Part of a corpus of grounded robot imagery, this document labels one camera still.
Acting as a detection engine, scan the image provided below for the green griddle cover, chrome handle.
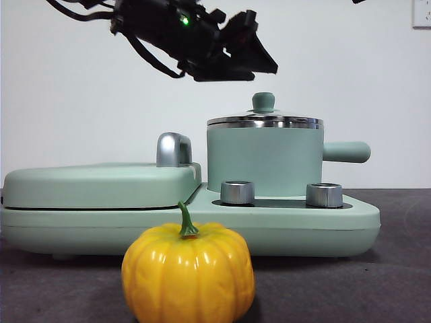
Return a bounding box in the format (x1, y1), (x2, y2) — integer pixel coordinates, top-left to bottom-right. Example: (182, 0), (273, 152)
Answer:
(2, 133), (203, 210)

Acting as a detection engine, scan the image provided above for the white wall socket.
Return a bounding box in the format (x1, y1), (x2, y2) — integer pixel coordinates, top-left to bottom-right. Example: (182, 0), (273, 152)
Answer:
(412, 0), (431, 30)

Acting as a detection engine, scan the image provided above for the mint green breakfast machine base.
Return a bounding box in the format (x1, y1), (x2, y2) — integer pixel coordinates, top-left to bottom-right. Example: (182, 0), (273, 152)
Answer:
(0, 181), (382, 262)

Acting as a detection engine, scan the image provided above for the yellow toy pumpkin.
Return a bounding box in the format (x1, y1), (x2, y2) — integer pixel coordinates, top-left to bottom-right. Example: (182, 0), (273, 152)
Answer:
(121, 201), (257, 323)

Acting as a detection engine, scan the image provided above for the glass pot lid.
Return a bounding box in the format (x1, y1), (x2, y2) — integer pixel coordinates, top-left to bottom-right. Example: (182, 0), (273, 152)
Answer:
(206, 92), (323, 131)

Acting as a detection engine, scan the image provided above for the mint green pot with handle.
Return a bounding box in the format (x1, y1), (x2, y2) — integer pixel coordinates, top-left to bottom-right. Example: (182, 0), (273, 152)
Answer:
(206, 123), (372, 199)

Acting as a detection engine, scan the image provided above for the chrome control knob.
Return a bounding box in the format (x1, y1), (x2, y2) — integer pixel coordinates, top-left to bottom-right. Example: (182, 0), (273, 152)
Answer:
(220, 180), (256, 205)
(306, 183), (344, 207)

